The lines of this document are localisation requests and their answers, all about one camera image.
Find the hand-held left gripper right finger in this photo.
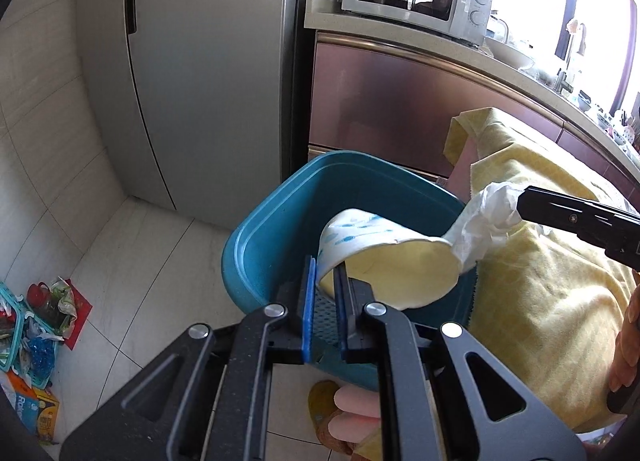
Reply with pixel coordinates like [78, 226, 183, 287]
[334, 265, 586, 461]

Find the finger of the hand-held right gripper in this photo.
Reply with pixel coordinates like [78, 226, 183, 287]
[517, 185, 640, 269]

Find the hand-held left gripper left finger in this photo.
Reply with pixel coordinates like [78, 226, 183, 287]
[60, 256, 321, 461]

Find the blue print paper bowl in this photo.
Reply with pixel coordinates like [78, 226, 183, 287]
[316, 208, 462, 312]

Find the white tissue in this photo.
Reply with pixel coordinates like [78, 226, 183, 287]
[446, 181, 525, 274]

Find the blue plastic bin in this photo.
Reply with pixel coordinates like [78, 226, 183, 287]
[221, 151, 478, 392]

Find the person's right hand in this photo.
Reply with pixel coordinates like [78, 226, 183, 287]
[607, 300, 640, 394]

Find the yellow slipper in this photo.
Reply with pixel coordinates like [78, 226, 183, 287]
[307, 380, 351, 442]

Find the person's foot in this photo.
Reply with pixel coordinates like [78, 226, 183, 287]
[325, 385, 387, 461]

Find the utensil holder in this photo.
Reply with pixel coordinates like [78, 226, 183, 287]
[615, 110, 640, 148]

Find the yellow patterned tablecloth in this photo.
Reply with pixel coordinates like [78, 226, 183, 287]
[444, 106, 640, 434]

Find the metal faucet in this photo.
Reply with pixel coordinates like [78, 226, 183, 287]
[554, 21, 590, 94]

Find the white ceramic bowl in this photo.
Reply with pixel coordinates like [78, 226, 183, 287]
[485, 36, 536, 69]

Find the glass electric kettle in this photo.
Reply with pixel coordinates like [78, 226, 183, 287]
[487, 11, 510, 42]

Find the brown kitchen counter cabinet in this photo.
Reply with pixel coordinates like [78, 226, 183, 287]
[305, 0, 640, 222]

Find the red paper envelope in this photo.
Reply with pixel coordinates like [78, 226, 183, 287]
[62, 278, 93, 349]

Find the red lidded jar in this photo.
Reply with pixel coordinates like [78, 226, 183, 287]
[27, 281, 76, 337]

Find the silver refrigerator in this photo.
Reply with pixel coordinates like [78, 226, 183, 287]
[75, 0, 311, 229]

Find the blue plastic bag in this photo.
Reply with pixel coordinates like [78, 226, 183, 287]
[25, 336, 61, 377]

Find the yellow cardboard box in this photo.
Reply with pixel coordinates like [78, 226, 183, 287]
[32, 387, 61, 443]

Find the teal plastic basket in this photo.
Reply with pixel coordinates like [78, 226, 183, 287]
[0, 281, 61, 389]

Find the blue and white box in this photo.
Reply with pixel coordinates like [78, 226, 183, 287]
[7, 385, 40, 423]

